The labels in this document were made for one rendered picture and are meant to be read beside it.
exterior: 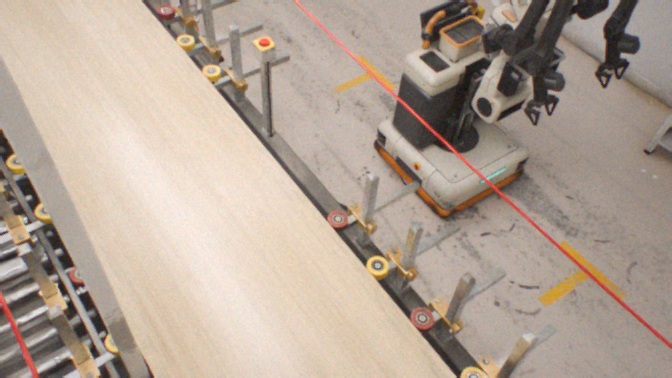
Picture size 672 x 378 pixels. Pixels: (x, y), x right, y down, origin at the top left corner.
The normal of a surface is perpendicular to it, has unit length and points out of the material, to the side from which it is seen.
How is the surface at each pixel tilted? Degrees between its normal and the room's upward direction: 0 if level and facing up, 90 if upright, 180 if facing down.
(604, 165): 0
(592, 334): 0
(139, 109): 0
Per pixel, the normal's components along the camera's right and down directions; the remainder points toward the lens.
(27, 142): 0.58, 0.66
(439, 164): 0.05, -0.62
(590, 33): -0.81, 0.43
